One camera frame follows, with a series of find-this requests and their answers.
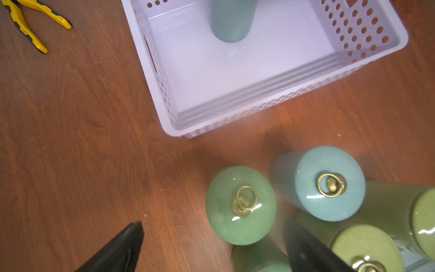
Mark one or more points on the yellow-green canister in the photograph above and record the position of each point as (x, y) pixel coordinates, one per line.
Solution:
(363, 247)
(406, 212)

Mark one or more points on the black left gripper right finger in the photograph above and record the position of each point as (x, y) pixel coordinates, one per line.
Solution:
(307, 254)

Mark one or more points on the light blue canister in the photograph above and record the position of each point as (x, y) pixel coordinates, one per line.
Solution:
(324, 181)
(231, 20)

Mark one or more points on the dark green canister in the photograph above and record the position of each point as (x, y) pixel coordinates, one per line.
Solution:
(262, 256)
(241, 206)

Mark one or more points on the lilac perforated plastic basket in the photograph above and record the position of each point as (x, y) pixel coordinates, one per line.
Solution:
(199, 83)

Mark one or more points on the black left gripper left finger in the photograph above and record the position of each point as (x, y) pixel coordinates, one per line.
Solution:
(121, 254)

